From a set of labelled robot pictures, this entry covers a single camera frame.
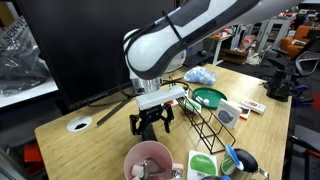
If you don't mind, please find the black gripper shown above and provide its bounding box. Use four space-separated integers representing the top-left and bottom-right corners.
129 103 175 136

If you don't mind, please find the black monitor stand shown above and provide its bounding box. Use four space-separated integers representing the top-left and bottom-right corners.
96 96 134 127

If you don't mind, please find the pink mug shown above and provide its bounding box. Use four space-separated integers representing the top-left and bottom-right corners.
123 140 185 180

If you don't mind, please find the green white card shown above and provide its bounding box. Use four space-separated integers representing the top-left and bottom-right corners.
183 97 203 115

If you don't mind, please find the metal spoon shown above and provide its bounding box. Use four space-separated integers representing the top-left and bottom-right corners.
141 159 183 180

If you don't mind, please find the white marshmallow piece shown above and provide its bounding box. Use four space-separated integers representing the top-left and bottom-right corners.
130 164 145 179

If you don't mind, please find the blue plastic bag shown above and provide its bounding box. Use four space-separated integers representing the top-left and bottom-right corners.
182 65 218 86

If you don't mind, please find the white package green circle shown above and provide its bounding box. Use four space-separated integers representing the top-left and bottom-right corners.
186 149 219 180

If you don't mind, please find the green plate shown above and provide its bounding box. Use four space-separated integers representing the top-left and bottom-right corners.
191 87 228 110

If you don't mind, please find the black keyboard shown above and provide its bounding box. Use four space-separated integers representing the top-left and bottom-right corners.
183 53 214 68

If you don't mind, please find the white box blue print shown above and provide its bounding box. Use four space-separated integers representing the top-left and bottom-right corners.
215 98 243 130

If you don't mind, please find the green white cup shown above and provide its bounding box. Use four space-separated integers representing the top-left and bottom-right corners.
220 153 238 176

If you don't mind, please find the small white red box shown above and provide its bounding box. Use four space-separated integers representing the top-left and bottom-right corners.
233 103 252 121

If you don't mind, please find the long white red box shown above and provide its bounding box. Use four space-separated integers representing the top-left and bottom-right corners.
240 98 267 115

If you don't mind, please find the low wooden shelf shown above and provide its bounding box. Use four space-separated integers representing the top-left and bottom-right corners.
219 48 249 65

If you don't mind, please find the steel pitcher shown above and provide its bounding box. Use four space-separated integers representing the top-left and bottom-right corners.
229 148 270 180

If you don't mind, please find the white background desk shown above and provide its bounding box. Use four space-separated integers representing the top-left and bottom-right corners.
208 33 234 66

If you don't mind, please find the large black monitor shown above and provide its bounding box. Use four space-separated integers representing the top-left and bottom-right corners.
14 0 178 112

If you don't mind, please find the white plastic bag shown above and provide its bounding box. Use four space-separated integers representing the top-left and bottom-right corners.
245 49 263 66

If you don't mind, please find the white side table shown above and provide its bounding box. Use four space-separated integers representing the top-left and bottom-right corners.
0 77 59 109

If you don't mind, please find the black plastic bag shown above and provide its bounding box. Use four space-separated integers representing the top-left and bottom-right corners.
0 43 51 98

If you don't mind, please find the grey glass door cabinet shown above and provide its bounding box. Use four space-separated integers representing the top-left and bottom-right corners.
256 18 291 54

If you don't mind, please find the black padded bench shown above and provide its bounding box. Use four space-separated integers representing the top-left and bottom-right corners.
288 124 320 180

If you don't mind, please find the orange armchair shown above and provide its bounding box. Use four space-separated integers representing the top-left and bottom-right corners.
279 24 316 58

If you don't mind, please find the mesh office chair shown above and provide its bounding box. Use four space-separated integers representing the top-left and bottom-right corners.
294 50 320 78

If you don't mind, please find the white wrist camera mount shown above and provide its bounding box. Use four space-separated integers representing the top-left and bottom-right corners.
134 84 187 112

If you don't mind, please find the black wire rack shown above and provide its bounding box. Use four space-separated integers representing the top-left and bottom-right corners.
168 77 237 155

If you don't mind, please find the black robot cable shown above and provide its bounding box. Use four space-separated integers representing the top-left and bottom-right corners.
115 19 188 99

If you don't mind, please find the white cable grommet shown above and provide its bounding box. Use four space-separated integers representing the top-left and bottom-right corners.
66 115 93 134

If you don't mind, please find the black table clamp mount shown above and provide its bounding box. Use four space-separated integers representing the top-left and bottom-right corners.
263 68 309 103

